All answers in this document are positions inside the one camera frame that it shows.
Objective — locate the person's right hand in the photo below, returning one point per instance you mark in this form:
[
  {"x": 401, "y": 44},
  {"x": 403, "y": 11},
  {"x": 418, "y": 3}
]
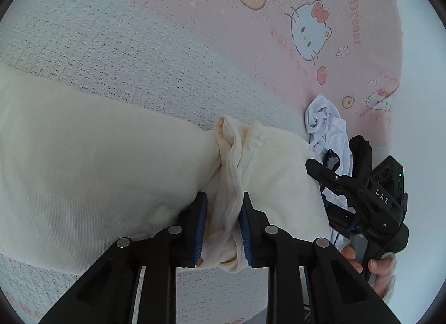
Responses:
[{"x": 378, "y": 270}]

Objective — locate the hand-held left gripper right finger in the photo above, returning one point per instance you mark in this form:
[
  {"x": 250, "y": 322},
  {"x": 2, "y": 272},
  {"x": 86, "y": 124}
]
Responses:
[{"x": 244, "y": 231}]

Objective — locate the black garment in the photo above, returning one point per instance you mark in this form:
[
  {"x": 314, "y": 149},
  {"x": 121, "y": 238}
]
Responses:
[{"x": 362, "y": 156}]

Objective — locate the cream and pink t-shirt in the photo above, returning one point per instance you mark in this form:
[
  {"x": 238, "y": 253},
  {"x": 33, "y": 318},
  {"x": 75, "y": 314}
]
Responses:
[{"x": 104, "y": 170}]

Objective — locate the pink white cat print blanket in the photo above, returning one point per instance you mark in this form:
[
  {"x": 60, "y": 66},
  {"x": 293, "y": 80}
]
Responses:
[{"x": 139, "y": 48}]

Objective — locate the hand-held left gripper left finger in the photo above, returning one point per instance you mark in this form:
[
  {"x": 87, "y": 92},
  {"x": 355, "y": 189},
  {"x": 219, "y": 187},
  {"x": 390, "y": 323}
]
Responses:
[{"x": 201, "y": 231}]

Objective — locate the white shirt with navy stripes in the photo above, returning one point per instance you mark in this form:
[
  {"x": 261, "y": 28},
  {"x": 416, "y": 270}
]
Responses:
[{"x": 329, "y": 128}]

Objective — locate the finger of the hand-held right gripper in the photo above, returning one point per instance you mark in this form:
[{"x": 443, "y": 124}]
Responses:
[
  {"x": 324, "y": 174},
  {"x": 339, "y": 217}
]

